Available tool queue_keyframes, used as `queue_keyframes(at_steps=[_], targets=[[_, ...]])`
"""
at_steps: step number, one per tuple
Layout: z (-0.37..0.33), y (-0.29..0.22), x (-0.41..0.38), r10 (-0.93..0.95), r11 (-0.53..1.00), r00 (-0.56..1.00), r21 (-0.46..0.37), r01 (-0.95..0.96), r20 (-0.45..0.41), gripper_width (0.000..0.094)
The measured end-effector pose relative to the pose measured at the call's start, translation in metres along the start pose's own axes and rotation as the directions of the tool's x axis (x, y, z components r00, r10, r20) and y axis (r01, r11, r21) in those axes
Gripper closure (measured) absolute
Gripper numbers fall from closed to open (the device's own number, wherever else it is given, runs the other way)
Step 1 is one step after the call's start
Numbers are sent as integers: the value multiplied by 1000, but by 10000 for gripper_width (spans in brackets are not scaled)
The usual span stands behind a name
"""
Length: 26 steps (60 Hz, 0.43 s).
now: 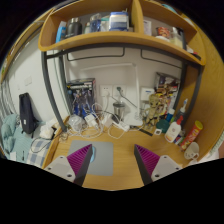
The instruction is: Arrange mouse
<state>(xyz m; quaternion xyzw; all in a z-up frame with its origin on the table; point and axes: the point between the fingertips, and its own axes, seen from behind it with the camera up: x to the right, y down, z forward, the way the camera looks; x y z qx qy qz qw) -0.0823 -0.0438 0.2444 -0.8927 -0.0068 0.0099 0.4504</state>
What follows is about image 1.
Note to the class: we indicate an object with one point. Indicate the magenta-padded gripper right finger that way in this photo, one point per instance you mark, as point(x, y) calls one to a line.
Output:
point(165, 166)

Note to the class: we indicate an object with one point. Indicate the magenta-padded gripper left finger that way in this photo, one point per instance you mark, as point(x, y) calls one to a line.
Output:
point(60, 166)

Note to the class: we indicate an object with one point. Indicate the grey mouse pad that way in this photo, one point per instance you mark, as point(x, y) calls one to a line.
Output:
point(103, 156)

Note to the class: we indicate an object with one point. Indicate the white printed mug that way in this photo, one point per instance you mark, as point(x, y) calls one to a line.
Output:
point(191, 151)

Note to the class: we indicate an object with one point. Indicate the white red-capped pump bottle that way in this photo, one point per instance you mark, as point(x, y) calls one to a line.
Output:
point(172, 131)

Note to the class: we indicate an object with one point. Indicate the small white cube clock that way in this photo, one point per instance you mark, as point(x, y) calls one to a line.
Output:
point(157, 131)

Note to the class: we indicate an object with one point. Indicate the white crumpled tissue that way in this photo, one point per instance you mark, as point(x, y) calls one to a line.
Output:
point(46, 132)

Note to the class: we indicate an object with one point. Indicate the red yellow chips can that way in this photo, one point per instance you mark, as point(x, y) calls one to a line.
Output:
point(192, 135)

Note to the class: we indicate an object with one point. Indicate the checked blue bedding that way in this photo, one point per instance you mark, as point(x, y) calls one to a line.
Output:
point(20, 146)

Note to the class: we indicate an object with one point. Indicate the clear lidded plastic cup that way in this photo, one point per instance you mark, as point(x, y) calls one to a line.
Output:
point(75, 123)

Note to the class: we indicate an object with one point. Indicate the white cube charger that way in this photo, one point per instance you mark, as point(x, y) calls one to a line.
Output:
point(90, 120)

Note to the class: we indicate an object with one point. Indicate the white power strip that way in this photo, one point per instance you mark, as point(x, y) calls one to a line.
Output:
point(121, 126)

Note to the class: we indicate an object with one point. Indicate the black hanging bag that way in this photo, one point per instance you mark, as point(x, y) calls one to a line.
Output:
point(27, 113)

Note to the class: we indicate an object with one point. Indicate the robot model kit box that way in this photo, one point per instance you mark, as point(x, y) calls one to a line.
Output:
point(80, 96)

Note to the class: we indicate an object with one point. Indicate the colourful printed box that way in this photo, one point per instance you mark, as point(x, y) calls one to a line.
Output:
point(166, 81)

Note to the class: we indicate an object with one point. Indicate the wooden shelf unit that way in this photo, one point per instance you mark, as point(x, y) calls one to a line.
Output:
point(100, 41)

